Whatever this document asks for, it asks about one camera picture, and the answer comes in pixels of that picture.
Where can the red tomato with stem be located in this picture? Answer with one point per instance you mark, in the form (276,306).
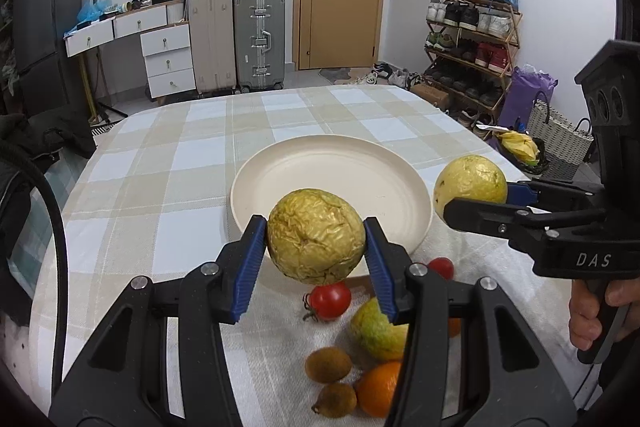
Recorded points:
(327,303)

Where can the black jacket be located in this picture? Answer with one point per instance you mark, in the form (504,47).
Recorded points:
(39,156)

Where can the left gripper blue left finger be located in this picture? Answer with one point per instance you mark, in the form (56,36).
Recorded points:
(249,251)

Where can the wooden shoe rack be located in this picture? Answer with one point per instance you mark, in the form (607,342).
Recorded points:
(472,46)

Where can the black refrigerator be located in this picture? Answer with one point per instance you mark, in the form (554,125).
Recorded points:
(48,77)

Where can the green-yellow passion fruit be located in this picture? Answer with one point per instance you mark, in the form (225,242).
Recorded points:
(373,333)

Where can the purple bag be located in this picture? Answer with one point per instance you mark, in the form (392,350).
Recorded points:
(528,85)

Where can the woven basket bag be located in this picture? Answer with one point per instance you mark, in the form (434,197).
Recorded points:
(565,144)

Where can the cream round plate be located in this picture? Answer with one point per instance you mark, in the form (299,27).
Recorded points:
(375,181)

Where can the orange tangerine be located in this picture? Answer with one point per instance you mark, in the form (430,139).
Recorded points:
(454,328)
(375,389)

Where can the yellow bananas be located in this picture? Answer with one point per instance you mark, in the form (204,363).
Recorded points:
(521,146)

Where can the wrinkled yellow passion fruit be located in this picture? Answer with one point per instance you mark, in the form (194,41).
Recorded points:
(315,237)

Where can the white drawer desk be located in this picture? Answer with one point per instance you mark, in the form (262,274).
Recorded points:
(144,51)

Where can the beige suitcase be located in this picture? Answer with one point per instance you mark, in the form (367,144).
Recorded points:
(212,45)

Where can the smooth yellow passion fruit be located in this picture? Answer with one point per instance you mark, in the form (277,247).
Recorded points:
(470,177)

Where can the checkered tablecloth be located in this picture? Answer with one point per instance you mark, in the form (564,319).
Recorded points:
(167,188)

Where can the brown longan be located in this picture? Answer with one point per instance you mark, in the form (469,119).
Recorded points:
(335,401)
(328,365)

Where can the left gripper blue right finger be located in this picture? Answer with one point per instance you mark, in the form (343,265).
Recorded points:
(379,264)

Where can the silver aluminium suitcase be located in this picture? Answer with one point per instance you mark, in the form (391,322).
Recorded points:
(259,39)

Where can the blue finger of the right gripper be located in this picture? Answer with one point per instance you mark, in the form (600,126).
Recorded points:
(485,218)
(521,194)

